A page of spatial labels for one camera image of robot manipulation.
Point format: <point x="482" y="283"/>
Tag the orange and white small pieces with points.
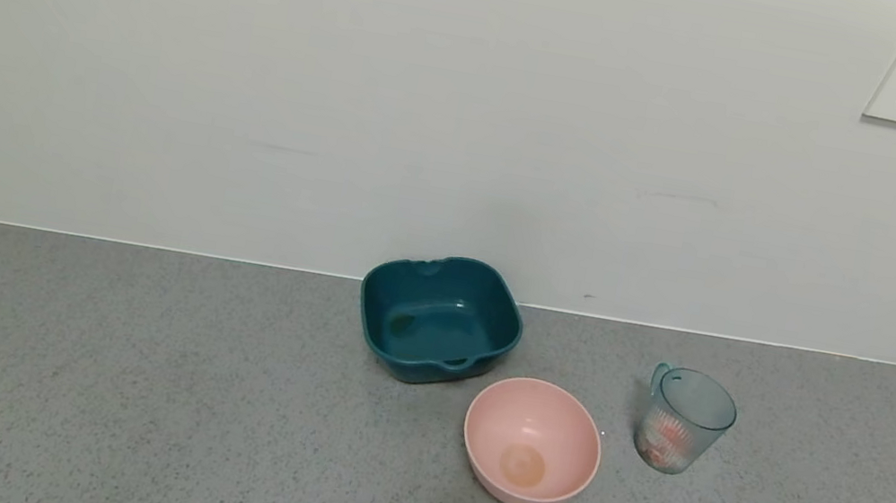
<point x="664" y="441"/>

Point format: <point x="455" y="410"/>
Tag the transparent teal ribbed cup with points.
<point x="696" y="402"/>

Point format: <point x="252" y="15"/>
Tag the dark teal square bowl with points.
<point x="419" y="342"/>

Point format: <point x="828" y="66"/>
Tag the pink round bowl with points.
<point x="529" y="447"/>

